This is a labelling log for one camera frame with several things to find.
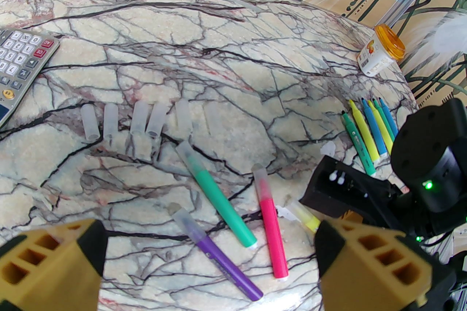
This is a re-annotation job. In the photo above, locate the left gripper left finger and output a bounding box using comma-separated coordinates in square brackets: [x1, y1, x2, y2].
[0, 218, 109, 311]

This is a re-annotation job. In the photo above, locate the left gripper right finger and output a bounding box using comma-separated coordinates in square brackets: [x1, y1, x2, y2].
[314, 220, 436, 311]

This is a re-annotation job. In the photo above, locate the yellow marker pen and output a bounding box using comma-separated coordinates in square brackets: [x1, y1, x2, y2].
[368, 100, 394, 153]
[350, 100, 380, 157]
[286, 200, 321, 233]

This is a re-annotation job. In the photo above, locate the green marker pen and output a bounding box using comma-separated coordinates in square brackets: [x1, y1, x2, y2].
[374, 100, 396, 142]
[342, 112, 376, 176]
[176, 141, 258, 249]

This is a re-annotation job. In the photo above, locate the blue marker pen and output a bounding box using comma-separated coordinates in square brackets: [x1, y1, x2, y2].
[361, 98, 387, 156]
[379, 98, 399, 137]

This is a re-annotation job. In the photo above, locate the pink marker pen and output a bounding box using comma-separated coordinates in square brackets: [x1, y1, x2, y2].
[252, 164, 289, 279]

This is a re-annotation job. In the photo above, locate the clear pen cap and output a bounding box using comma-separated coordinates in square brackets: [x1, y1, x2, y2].
[130, 100, 148, 137]
[80, 104, 101, 141]
[103, 103, 120, 140]
[146, 103, 167, 138]

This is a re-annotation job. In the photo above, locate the purple marker pen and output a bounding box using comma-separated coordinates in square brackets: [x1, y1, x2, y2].
[171, 207, 264, 302]

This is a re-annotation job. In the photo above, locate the white jar orange lid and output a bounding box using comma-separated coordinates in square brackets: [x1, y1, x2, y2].
[357, 24, 406, 77]

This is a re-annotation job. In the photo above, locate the grey desk calculator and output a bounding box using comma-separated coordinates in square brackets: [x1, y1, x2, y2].
[0, 28, 61, 127]

